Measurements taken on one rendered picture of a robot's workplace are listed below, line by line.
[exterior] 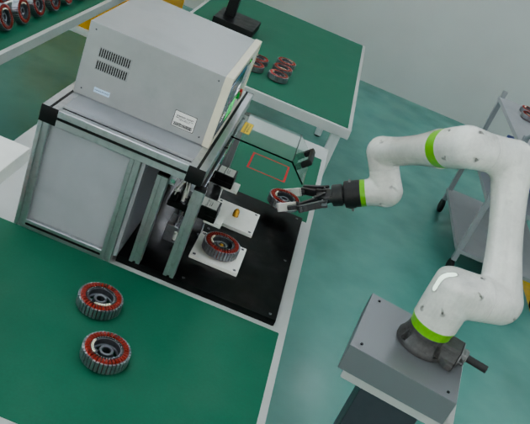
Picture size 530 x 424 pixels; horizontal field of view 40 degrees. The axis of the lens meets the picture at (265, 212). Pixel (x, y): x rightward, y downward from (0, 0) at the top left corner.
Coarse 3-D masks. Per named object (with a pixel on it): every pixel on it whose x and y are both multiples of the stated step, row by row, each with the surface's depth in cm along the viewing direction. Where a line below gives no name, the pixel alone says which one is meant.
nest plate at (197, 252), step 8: (200, 240) 216; (192, 248) 210; (200, 248) 212; (192, 256) 208; (200, 256) 208; (208, 256) 210; (240, 256) 216; (208, 264) 208; (216, 264) 208; (224, 264) 209; (232, 264) 211; (240, 264) 212; (232, 272) 208
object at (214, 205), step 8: (168, 200) 205; (176, 200) 207; (208, 200) 208; (216, 200) 210; (176, 208) 206; (184, 208) 206; (200, 208) 205; (208, 208) 205; (216, 208) 207; (200, 216) 206; (208, 216) 206; (216, 216) 208; (176, 224) 209; (208, 224) 207; (216, 224) 207
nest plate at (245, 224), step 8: (224, 200) 242; (224, 208) 237; (232, 208) 239; (240, 208) 241; (224, 216) 233; (232, 216) 235; (240, 216) 236; (248, 216) 239; (256, 216) 240; (224, 224) 229; (232, 224) 231; (240, 224) 232; (248, 224) 234; (256, 224) 236; (240, 232) 229; (248, 232) 230
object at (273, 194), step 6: (270, 192) 247; (276, 192) 247; (282, 192) 250; (288, 192) 251; (270, 198) 245; (276, 198) 244; (282, 198) 249; (288, 198) 251; (294, 198) 250; (276, 204) 244; (294, 210) 246
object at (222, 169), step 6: (222, 168) 229; (228, 168) 231; (216, 174) 227; (222, 174) 226; (228, 174) 227; (234, 174) 229; (216, 180) 227; (222, 180) 227; (228, 180) 227; (234, 180) 229; (222, 186) 228; (228, 186) 227; (234, 186) 231; (234, 192) 229
